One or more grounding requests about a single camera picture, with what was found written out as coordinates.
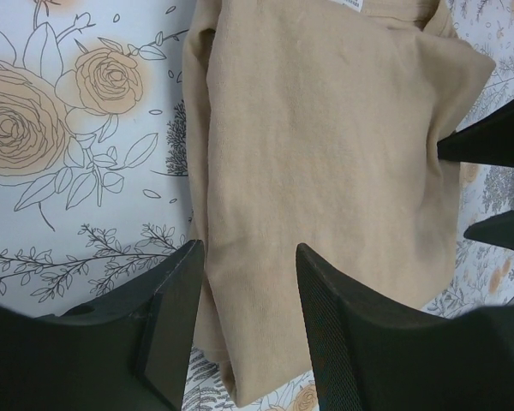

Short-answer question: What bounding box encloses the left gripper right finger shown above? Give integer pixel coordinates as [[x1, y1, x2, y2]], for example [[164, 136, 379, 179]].
[[296, 244, 514, 410]]

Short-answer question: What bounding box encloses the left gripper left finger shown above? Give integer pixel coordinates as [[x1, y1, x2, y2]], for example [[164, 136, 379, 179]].
[[0, 241, 204, 410]]

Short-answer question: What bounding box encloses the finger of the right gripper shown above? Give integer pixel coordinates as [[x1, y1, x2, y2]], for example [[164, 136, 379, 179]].
[[437, 99, 514, 163], [463, 210, 514, 251]]

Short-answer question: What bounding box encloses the tan t shirt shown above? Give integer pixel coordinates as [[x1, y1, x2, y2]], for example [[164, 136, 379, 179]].
[[182, 1, 495, 407]]

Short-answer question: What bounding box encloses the floral table cloth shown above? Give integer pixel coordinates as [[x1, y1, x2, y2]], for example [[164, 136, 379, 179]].
[[0, 1, 514, 410]]

